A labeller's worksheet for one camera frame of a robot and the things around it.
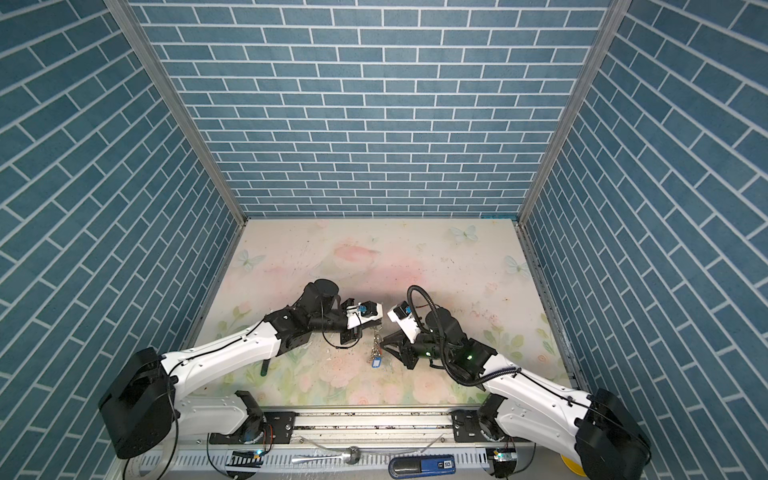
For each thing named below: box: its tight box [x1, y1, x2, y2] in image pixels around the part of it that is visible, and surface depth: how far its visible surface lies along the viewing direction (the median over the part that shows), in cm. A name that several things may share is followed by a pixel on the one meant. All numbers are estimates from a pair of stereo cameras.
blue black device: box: [388, 455, 457, 479], surface depth 68 cm
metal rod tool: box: [291, 434, 445, 465], surface depth 71 cm
